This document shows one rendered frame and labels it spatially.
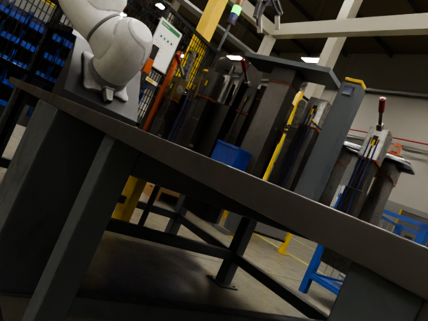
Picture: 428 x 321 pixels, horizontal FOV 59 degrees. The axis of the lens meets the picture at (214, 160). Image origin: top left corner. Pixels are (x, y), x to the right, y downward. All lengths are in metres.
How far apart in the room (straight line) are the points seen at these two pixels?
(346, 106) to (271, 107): 0.28
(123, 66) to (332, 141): 0.76
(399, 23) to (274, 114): 4.40
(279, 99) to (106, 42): 0.65
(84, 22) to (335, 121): 0.92
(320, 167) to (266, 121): 0.28
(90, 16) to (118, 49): 0.14
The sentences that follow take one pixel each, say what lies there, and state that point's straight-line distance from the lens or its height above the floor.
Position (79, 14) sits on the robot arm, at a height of 0.98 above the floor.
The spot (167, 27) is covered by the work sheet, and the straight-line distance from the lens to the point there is 2.69.
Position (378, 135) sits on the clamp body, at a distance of 1.47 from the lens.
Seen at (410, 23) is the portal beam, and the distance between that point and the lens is 5.64.
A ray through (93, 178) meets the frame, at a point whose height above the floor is 0.54.
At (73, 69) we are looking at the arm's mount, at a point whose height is 0.81.
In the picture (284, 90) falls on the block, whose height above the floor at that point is 1.06.
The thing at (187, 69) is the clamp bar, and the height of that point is 1.11.
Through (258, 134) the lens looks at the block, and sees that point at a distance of 1.43.
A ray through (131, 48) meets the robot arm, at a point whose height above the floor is 0.95.
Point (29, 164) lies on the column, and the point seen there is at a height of 0.45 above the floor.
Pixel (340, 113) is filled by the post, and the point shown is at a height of 1.03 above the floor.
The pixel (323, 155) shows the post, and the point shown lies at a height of 0.88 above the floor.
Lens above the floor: 0.69
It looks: 1 degrees up
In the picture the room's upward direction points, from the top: 24 degrees clockwise
